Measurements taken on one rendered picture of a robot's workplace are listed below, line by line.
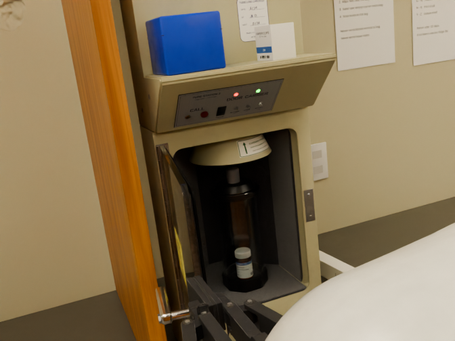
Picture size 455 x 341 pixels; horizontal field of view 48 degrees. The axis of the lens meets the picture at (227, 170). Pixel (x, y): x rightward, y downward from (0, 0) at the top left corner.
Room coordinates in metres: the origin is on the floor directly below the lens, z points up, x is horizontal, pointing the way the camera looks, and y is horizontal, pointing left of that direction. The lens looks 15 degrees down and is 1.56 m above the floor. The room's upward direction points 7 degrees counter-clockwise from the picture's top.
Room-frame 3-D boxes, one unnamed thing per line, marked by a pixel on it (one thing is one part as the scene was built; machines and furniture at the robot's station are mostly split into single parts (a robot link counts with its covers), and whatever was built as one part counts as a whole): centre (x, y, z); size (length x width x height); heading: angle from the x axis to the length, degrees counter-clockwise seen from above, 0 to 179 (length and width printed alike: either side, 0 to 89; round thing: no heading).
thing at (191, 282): (0.46, 0.04, 1.30); 0.07 x 0.01 x 0.03; 20
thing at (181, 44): (0.87, 0.04, 1.56); 0.10 x 0.10 x 0.09; 20
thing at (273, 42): (0.92, -0.11, 1.54); 0.05 x 0.05 x 0.06; 28
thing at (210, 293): (0.46, 0.03, 1.30); 0.07 x 0.01 x 0.03; 20
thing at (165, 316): (0.66, 0.10, 1.20); 0.10 x 0.05 x 0.03; 11
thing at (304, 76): (0.90, -0.04, 1.46); 0.32 x 0.11 x 0.10; 110
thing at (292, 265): (1.07, 0.02, 1.19); 0.26 x 0.24 x 0.35; 110
